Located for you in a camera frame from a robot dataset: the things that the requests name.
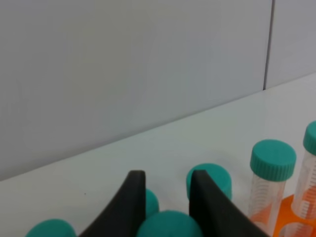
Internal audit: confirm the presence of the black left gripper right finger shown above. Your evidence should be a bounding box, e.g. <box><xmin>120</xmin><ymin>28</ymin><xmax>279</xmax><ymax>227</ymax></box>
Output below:
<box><xmin>189</xmin><ymin>170</ymin><xmax>267</xmax><ymax>237</ymax></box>

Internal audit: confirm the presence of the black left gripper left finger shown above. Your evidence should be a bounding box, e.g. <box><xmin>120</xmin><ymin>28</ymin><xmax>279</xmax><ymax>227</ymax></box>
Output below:
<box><xmin>80</xmin><ymin>170</ymin><xmax>146</xmax><ymax>237</ymax></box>

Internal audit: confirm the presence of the green-capped test tube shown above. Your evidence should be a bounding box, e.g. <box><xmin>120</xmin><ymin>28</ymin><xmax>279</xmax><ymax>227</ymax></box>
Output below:
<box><xmin>26</xmin><ymin>219</ymin><xmax>77</xmax><ymax>237</ymax></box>
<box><xmin>136</xmin><ymin>210</ymin><xmax>203</xmax><ymax>237</ymax></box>

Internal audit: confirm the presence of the row test tube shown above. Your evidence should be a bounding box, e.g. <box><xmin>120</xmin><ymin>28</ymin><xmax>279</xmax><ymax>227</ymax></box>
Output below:
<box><xmin>248</xmin><ymin>139</ymin><xmax>296</xmax><ymax>235</ymax></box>
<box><xmin>293</xmin><ymin>121</ymin><xmax>316</xmax><ymax>220</ymax></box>
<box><xmin>186</xmin><ymin>163</ymin><xmax>233</xmax><ymax>200</ymax></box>

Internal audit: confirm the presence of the orange test tube rack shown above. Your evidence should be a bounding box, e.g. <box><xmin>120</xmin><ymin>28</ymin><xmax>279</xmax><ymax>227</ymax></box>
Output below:
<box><xmin>271</xmin><ymin>195</ymin><xmax>316</xmax><ymax>237</ymax></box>

